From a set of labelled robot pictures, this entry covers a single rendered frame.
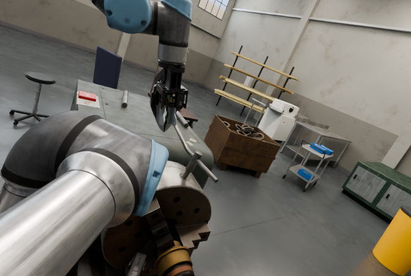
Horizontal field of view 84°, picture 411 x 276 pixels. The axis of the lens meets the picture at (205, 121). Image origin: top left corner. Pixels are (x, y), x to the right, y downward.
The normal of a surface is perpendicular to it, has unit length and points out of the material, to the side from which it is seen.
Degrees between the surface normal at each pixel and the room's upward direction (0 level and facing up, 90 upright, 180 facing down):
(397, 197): 90
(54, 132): 57
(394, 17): 90
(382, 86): 90
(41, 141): 70
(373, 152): 90
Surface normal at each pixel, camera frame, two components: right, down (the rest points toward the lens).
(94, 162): 0.07, -0.43
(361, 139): -0.76, -0.13
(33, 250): 0.75, -0.58
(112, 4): 0.25, 0.36
